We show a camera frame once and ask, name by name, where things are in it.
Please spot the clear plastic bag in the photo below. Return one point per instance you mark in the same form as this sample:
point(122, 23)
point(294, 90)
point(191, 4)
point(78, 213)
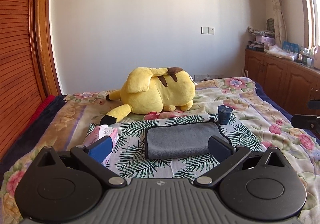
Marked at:
point(279, 53)

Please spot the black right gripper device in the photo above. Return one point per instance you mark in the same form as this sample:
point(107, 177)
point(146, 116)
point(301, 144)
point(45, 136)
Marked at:
point(308, 122)

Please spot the blue picture box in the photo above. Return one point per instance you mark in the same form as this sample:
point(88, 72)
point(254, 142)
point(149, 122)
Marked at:
point(290, 47)

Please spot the stack of books and boxes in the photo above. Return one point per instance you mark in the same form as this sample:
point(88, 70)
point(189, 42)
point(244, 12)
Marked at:
point(260, 40)

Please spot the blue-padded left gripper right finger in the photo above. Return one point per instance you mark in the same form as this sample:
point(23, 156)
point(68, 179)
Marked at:
point(229, 158)

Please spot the floral bed blanket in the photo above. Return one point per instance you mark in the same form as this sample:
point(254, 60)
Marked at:
point(257, 122)

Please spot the wooden low cabinet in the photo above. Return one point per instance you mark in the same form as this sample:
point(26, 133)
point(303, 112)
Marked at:
point(289, 84)

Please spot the white wall switch socket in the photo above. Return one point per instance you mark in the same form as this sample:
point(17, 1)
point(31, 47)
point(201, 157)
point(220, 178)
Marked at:
point(207, 30)

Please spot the grey folded towel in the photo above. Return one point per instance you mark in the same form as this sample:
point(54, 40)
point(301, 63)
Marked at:
point(180, 141)

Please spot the yellow Pikachu plush toy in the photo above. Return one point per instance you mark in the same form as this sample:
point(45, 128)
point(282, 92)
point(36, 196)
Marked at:
point(152, 90)

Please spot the pink tissue pack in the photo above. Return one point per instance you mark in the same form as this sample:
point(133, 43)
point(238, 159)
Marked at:
point(101, 135)

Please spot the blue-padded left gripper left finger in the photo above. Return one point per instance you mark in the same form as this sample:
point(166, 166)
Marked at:
point(90, 159)

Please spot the dark navy blanket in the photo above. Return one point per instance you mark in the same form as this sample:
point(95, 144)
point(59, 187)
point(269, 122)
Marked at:
point(29, 137)

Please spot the dark blue cup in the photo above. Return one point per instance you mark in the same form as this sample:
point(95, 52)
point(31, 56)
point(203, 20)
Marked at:
point(224, 114)

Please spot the red blanket edge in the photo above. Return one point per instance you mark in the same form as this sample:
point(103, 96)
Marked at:
point(40, 109)

